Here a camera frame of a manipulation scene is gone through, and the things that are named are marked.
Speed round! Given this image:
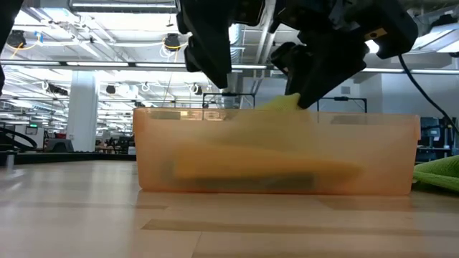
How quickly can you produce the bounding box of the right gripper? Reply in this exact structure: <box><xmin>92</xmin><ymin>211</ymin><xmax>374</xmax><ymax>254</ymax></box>
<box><xmin>271</xmin><ymin>0</ymin><xmax>370</xmax><ymax>110</ymax></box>

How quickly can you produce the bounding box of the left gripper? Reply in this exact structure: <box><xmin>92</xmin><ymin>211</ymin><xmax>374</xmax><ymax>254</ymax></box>
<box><xmin>176</xmin><ymin>0</ymin><xmax>268</xmax><ymax>90</ymax></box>

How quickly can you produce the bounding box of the teal microfiber towel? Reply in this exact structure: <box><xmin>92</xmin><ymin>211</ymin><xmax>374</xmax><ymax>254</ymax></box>
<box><xmin>159</xmin><ymin>171</ymin><xmax>318</xmax><ymax>191</ymax></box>

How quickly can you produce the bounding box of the green microfiber towel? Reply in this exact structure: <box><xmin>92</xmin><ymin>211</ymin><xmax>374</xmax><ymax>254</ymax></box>
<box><xmin>411</xmin><ymin>153</ymin><xmax>459</xmax><ymax>194</ymax></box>

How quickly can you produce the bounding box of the orange translucent plastic bin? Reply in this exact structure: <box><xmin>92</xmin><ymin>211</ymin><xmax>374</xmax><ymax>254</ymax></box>
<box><xmin>132</xmin><ymin>106</ymin><xmax>422</xmax><ymax>197</ymax></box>

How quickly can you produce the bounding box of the white building pillar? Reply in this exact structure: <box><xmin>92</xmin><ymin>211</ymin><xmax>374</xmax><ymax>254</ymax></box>
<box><xmin>65</xmin><ymin>70</ymin><xmax>100</xmax><ymax>153</ymax></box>

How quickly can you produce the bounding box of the ceiling cable reel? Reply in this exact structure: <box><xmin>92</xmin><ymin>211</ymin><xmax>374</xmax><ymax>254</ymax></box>
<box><xmin>163</xmin><ymin>32</ymin><xmax>183</xmax><ymax>52</ymax></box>
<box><xmin>6</xmin><ymin>29</ymin><xmax>28</xmax><ymax>49</ymax></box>

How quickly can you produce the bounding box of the black background workstation frame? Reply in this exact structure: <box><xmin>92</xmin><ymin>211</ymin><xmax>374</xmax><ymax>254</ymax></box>
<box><xmin>316</xmin><ymin>96</ymin><xmax>369</xmax><ymax>115</ymax></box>
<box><xmin>202</xmin><ymin>92</ymin><xmax>257</xmax><ymax>110</ymax></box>

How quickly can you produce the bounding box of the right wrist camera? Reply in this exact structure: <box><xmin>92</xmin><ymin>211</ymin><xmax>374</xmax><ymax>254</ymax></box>
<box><xmin>364</xmin><ymin>3</ymin><xmax>420</xmax><ymax>60</ymax></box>

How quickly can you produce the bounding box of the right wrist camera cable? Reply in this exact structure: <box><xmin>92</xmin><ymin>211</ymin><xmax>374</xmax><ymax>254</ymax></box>
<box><xmin>397</xmin><ymin>52</ymin><xmax>459</xmax><ymax>136</ymax></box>

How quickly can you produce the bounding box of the black corrugated hose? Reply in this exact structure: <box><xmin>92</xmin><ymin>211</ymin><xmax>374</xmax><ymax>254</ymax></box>
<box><xmin>0</xmin><ymin>126</ymin><xmax>39</xmax><ymax>152</ymax></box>

